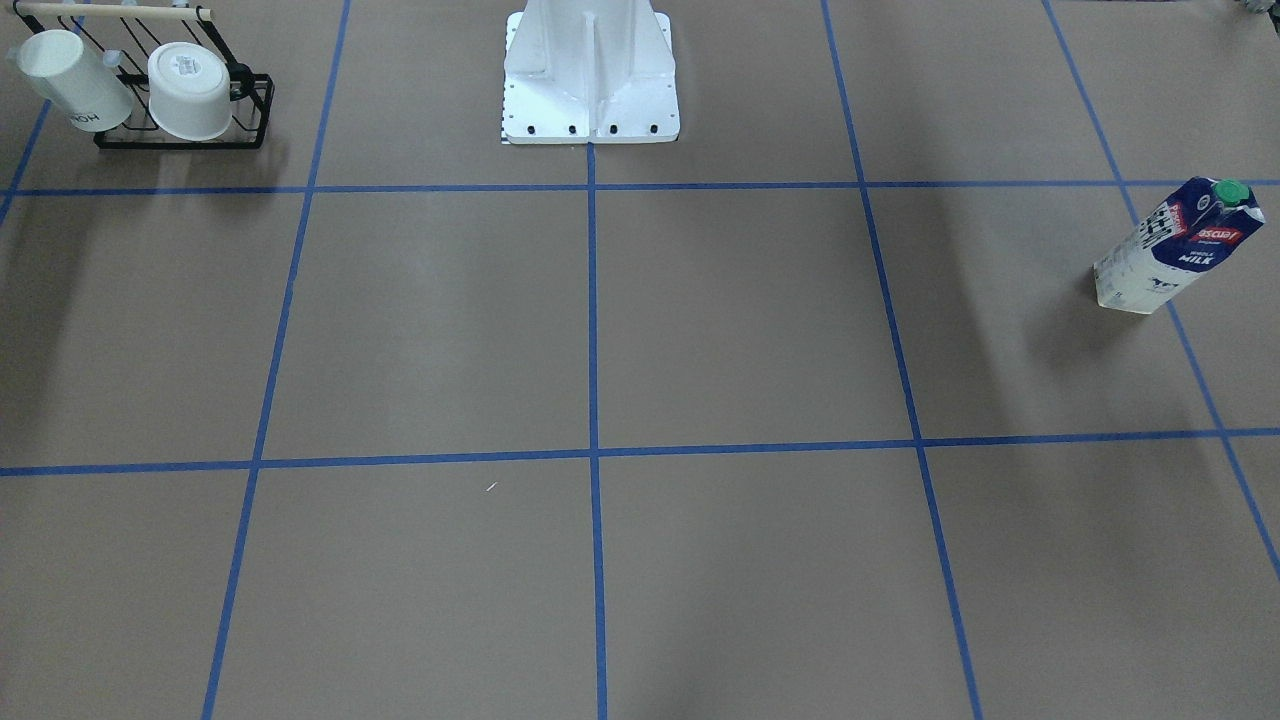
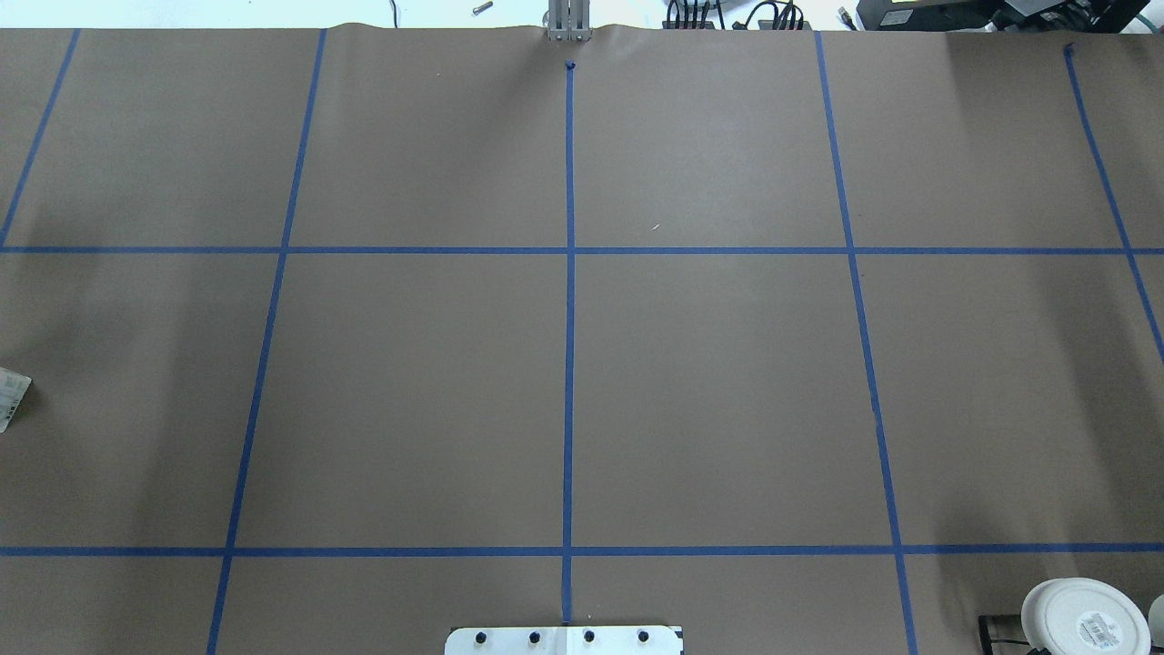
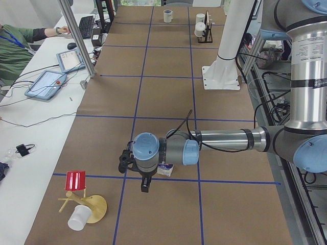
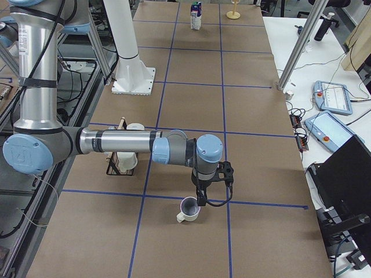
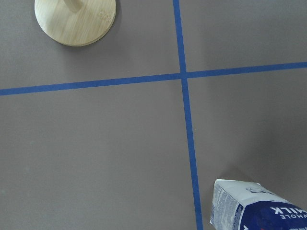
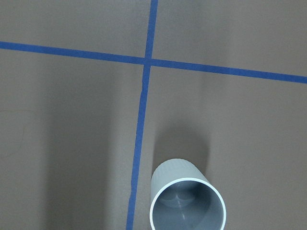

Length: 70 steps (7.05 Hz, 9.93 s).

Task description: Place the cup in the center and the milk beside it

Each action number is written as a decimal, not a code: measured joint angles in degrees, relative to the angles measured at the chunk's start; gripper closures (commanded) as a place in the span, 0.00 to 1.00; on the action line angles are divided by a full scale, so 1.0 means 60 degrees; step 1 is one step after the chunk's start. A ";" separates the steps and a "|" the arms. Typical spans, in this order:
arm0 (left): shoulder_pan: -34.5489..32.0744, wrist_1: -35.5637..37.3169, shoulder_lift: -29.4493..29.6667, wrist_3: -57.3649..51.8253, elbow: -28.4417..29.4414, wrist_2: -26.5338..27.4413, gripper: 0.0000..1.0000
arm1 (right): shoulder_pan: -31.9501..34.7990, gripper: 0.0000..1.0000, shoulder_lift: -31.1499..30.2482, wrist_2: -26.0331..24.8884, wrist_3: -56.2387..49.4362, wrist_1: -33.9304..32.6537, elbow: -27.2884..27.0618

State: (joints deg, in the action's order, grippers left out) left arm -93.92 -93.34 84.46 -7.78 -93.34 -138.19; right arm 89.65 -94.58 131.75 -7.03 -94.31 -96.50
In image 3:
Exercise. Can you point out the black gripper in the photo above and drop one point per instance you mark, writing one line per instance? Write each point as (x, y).
(146, 175)

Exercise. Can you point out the milk carton green cap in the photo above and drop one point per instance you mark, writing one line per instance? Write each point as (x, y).
(165, 169)

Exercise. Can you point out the white mug grey inside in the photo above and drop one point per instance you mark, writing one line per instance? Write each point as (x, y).
(168, 16)

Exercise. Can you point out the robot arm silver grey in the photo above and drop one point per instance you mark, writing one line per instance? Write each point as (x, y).
(301, 140)

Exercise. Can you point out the wooden cup tree stand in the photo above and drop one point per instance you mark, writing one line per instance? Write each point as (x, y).
(96, 203)

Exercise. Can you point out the red plastic cup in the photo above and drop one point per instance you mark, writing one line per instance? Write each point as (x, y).
(75, 180)

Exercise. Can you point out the white plastic cup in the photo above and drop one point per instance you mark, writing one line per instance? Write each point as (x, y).
(79, 217)

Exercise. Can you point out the person's hand with watch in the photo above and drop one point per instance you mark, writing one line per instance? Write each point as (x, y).
(65, 30)

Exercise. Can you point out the near teach pendant tablet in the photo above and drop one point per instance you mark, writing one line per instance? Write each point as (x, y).
(46, 85)

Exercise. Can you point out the teach pendant tablet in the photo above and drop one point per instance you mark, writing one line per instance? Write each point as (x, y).
(46, 85)
(70, 61)

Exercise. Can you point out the far teach pendant tablet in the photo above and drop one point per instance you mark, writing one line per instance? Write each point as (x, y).
(70, 61)

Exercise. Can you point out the small black box on desk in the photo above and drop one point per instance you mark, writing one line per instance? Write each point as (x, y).
(96, 37)

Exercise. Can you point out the black computer mouse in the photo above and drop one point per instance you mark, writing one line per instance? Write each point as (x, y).
(71, 46)

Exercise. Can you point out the black keyboard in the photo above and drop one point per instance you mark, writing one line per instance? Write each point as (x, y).
(86, 26)

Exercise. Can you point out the white mug upper on rack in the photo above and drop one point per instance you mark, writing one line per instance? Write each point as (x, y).
(200, 17)

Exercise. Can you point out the seated person green shirt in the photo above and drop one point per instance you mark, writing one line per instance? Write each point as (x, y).
(15, 49)

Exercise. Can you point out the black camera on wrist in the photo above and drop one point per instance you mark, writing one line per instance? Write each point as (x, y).
(127, 160)

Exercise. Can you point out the small black adapter with cable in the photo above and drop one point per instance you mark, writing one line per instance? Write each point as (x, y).
(23, 149)

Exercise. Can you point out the white pillar with base plate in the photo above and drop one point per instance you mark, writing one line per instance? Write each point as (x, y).
(222, 74)

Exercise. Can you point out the black wire mug rack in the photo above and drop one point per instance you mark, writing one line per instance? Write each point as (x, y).
(207, 37)

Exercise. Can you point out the aluminium frame post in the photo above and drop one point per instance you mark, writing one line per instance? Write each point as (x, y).
(73, 26)

